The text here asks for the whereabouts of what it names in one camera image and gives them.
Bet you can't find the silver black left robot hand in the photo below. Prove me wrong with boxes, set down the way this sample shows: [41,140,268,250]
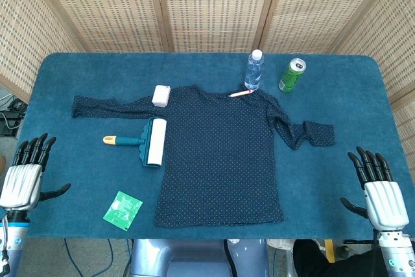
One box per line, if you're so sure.
[0,132,72,211]

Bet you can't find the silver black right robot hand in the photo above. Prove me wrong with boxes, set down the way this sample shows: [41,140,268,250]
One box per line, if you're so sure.
[339,146,410,232]

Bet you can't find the teal white lint roller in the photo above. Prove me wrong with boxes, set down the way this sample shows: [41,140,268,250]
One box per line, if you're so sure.
[102,117,168,169]

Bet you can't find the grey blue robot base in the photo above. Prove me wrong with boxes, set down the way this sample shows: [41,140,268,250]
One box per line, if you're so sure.
[129,238,270,277]

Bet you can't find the dark polka dot shirt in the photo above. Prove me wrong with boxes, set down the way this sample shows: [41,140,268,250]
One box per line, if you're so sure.
[71,85,335,228]

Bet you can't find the yellow floor tape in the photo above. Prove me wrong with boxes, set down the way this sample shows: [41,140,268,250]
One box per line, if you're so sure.
[324,239,335,262]

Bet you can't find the person's dark trouser leg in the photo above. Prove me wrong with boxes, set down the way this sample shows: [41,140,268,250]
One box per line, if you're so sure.
[293,239,388,277]

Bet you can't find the green foil packet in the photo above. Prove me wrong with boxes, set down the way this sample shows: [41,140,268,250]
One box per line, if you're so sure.
[102,190,144,232]

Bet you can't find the white shoe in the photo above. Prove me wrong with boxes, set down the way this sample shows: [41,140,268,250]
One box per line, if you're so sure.
[266,237,296,249]

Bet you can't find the blue carpet table cover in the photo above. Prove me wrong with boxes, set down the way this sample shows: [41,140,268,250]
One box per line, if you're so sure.
[0,51,415,241]

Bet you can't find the woven bamboo screen panel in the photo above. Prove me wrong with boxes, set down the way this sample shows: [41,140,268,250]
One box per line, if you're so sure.
[152,0,283,53]
[0,0,82,102]
[330,0,415,161]
[257,0,398,54]
[27,0,172,53]

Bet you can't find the green drink can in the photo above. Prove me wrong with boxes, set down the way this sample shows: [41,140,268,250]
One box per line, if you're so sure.
[278,58,307,93]

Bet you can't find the small white box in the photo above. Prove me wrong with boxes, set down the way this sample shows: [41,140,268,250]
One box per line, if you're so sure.
[151,84,172,108]

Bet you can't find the clear plastic water bottle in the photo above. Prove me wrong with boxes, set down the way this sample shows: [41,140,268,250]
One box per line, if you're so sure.
[243,49,265,91]

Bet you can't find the black cable bundle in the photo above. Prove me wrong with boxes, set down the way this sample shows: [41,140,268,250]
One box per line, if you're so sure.
[0,93,29,138]

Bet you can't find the blue floor cable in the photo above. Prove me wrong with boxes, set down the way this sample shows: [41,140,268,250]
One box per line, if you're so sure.
[64,238,115,277]

